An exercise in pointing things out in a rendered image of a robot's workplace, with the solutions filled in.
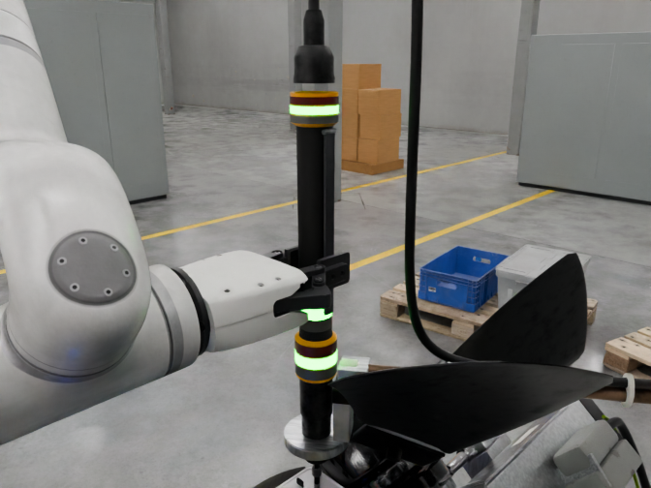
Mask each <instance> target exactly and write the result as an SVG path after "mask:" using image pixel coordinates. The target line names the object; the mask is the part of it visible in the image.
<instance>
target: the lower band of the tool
mask: <svg viewBox="0 0 651 488"><path fill-rule="evenodd" d="M332 333H333V334H332V336H331V338H329V339H327V340H325V341H321V342H310V341H306V340H303V339H301V338H300V337H299V331H298V332H296V334H295V336H294V338H295V340H296V341H297V342H298V343H299V344H300V345H302V346H305V347H310V348H321V347H326V346H329V345H331V344H333V343H334V342H335V341H336V339H337V335H336V333H335V332H334V331H332ZM296 353H297V352H296ZM297 354H298V353H297ZM298 355H300V354H298ZM332 355H334V353H333V354H332ZM300 356H302V355H300ZM330 356H331V355H329V356H326V357H321V358H310V357H305V356H302V357H305V358H309V359H323V358H327V357H330ZM296 365H297V364H296ZM334 365H335V364H334ZM334 365H332V366H334ZM297 366H299V365H297ZM332 366H330V367H328V368H325V369H321V370H311V369H306V368H303V367H300V366H299V367H300V368H302V369H305V370H309V371H322V370H326V369H329V368H331V367H332ZM296 376H297V377H298V378H299V379H301V380H302V381H305V382H309V383H323V382H327V381H330V380H332V379H333V378H334V377H335V376H336V374H335V375H334V376H333V377H332V378H330V379H328V380H324V381H308V380H305V379H302V378H300V377H299V376H298V375H296Z"/></svg>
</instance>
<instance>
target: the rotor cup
mask: <svg viewBox="0 0 651 488"><path fill-rule="evenodd" d="M362 425H364V423H362V422H361V421H359V420H358V418H357V416H356V414H355V412H354V422H353V430H352V434H351V437H352V436H353V433H354V432H355V431H356V430H358V429H359V428H360V427H361V426H362ZM386 456H387V454H386V453H384V452H381V451H378V450H376V449H373V448H370V447H367V446H364V445H362V444H359V443H356V442H352V441H349V443H348V446H347V447H346V449H345V450H344V451H343V452H342V453H341V454H339V455H337V456H336V457H333V458H331V459H327V460H326V462H324V463H322V464H320V466H321V467H322V473H324V474H325V475H327V476H328V477H330V478H331V479H333V480H334V481H335V482H337V483H338V484H340V485H341V486H343V487H344V488H433V487H434V486H435V485H437V484H438V483H439V482H440V481H441V480H442V479H443V478H444V477H445V476H446V475H447V473H448V471H449V468H448V467H447V466H446V464H445V463H444V461H443V460H442V458H441V459H439V460H437V461H434V462H432V463H430V464H428V465H426V466H423V467H422V466H419V465H416V464H414V463H411V462H408V461H405V460H402V459H401V460H400V461H399V462H393V461H390V460H389V459H387V457H386Z"/></svg>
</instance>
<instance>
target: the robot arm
mask: <svg viewBox="0 0 651 488"><path fill-rule="evenodd" d="M0 250H1V254H2V258H3V262H4V265H5V269H6V274H7V280H8V286H9V302H7V303H5V304H3V305H1V306H0V445H2V444H4V443H7V442H11V441H13V440H15V439H18V438H20V437H22V436H25V435H27V434H30V433H32V432H34V431H37V430H39V429H41V428H44V427H46V426H48V425H50V424H52V423H55V422H57V421H59V420H62V419H64V418H67V417H69V416H71V415H74V414H76V413H78V412H82V411H85V410H87V409H89V408H92V407H94V406H96V405H99V404H101V403H104V402H105V401H107V400H110V399H112V398H114V397H117V396H119V395H122V394H124V393H126V392H129V391H131V390H133V389H136V388H138V387H141V386H143V385H145V384H148V383H150V382H152V381H156V380H158V379H160V378H163V377H165V376H167V375H170V374H172V373H175V372H177V371H179V370H182V369H184V368H186V367H189V366H191V365H192V364H194V362H195V361H196V360H197V358H198V356H200V355H202V354H203V353H204V352H205V351H208V352H216V351H226V350H230V349H235V348H239V347H242V346H246V345H249V344H253V343H256V342H259V341H261V340H264V339H267V338H270V337H273V336H276V335H279V334H281V333H284V332H287V331H289V330H292V329H294V328H297V327H299V326H301V325H303V324H305V323H307V322H308V313H306V312H303V311H301V310H310V309H320V308H328V307H330V306H331V291H330V290H331V289H334V288H337V287H339V286H342V285H344V284H347V283H348V282H349V281H350V253H349V252H346V251H343V252H340V253H337V254H334V255H331V256H328V257H325V258H322V259H317V264H315V265H311V266H307V267H303V268H299V269H298V245H296V246H293V247H290V248H287V249H285V254H283V251H281V250H274V251H271V252H269V253H266V254H264V255H259V254H256V253H253V252H249V251H243V250H239V251H232V252H227V253H224V254H221V255H217V256H213V257H210V258H207V259H202V260H199V261H196V262H193V263H190V264H187V265H185V266H182V267H179V268H178V267H177V266H170V267H167V266H164V265H163V264H155V265H151V266H149V265H148V261H147V257H146V253H145V250H144V247H143V243H142V240H141V237H140V231H139V229H138V226H137V223H136V220H135V217H134V214H133V211H132V209H131V206H130V203H129V201H128V199H127V197H126V194H125V192H124V189H123V187H122V185H121V183H120V181H119V179H118V177H117V175H116V174H115V172H114V171H113V169H112V168H111V166H110V165H109V164H108V163H107V161H106V160H104V159H103V158H102V157H101V156H100V155H98V154H97V153H95V152H93V151H92V150H90V149H87V148H85V147H82V146H79V145H76V144H71V143H68V141H67V139H66V135H65V132H64V128H63V125H62V121H61V118H60V115H59V111H58V108H57V104H56V102H55V99H54V95H53V92H52V89H51V86H50V82H49V79H48V76H47V71H46V67H45V64H44V61H43V58H42V55H41V52H40V49H39V46H38V43H37V40H36V37H35V33H34V30H33V27H32V24H31V21H30V18H29V15H28V13H27V10H26V7H25V4H24V1H23V0H0ZM311 276H312V289H308V290H304V284H305V282H306V281H307V280H308V278H307V277H311Z"/></svg>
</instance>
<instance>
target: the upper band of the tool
mask: <svg viewBox="0 0 651 488"><path fill-rule="evenodd" d="M290 96H292V97H336V96H338V92H336V91H294V92H290ZM291 106H294V107H334V106H338V104H337V105H326V106H302V105H292V104H291ZM337 114H338V113H335V114H321V115H307V114H293V113H291V115H296V116H331V115H337ZM293 124H294V125H296V126H298V127H310V128H319V127H330V126H333V125H335V124H336V123H331V124H296V123H293Z"/></svg>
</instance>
